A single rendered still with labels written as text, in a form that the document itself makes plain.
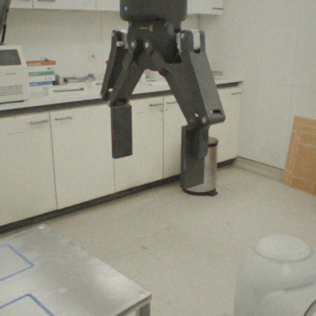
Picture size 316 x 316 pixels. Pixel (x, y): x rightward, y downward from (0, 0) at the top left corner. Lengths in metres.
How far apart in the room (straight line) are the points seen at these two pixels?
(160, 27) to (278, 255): 0.48
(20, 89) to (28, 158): 0.48
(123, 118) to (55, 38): 3.02
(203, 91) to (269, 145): 3.60
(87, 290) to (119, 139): 0.46
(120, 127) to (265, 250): 0.38
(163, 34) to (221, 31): 3.84
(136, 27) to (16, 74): 2.29
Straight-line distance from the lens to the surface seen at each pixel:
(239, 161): 4.27
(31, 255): 1.06
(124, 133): 0.54
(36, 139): 2.85
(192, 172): 0.44
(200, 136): 0.42
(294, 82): 3.77
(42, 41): 3.49
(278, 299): 0.76
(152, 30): 0.45
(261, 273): 0.76
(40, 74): 3.24
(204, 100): 0.40
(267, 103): 3.94
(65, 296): 0.91
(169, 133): 3.50
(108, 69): 0.53
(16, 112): 2.81
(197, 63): 0.41
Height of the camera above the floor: 1.35
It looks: 17 degrees down
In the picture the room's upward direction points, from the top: straight up
